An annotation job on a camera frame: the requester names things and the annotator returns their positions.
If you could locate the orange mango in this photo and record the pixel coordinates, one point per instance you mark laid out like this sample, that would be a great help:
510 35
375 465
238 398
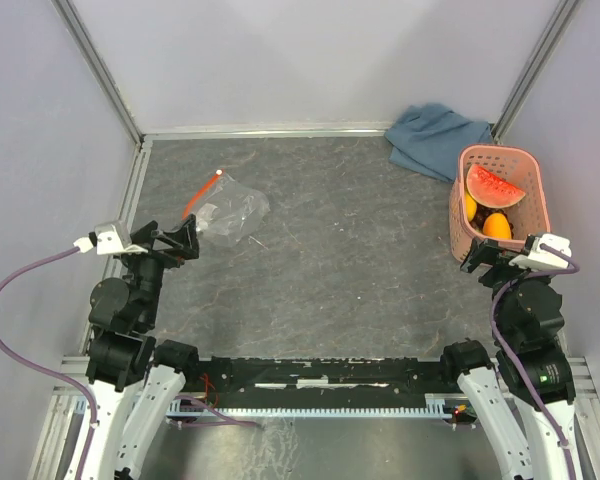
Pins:
497 226

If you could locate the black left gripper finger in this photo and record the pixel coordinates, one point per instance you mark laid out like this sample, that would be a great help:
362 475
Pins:
177 256
181 237

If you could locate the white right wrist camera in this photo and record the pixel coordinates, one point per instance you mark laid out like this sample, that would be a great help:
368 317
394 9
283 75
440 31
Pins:
538 253

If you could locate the blue cloth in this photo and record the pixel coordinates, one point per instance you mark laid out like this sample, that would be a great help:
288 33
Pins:
428 139

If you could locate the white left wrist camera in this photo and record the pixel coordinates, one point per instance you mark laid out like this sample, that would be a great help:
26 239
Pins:
106 239

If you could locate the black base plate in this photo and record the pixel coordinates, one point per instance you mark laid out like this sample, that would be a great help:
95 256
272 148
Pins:
255 383

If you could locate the dark red grapes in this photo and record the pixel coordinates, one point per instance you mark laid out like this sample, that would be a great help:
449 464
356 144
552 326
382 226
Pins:
482 215

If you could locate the light blue cable duct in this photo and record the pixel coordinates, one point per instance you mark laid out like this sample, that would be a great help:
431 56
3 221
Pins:
433 409

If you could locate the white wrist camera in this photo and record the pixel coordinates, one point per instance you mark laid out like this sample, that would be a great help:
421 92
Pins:
538 253
106 239

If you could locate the watermelon slice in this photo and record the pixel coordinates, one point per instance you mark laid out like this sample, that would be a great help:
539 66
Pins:
489 190

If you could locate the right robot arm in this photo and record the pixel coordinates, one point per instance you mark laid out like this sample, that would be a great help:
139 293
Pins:
524 398

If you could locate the pink plastic basket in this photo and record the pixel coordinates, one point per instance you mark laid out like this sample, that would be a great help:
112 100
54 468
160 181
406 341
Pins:
514 165

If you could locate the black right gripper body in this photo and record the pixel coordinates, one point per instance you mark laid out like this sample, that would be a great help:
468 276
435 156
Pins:
488 250

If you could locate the yellow mango left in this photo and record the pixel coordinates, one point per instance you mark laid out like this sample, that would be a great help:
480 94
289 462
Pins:
470 207

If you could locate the clear zip top bag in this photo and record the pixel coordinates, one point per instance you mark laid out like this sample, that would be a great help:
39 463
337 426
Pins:
226 211

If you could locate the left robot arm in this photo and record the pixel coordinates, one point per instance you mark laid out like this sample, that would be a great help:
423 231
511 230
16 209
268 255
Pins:
131 378

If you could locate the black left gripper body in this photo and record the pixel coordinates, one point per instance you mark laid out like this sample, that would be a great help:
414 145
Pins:
146 266

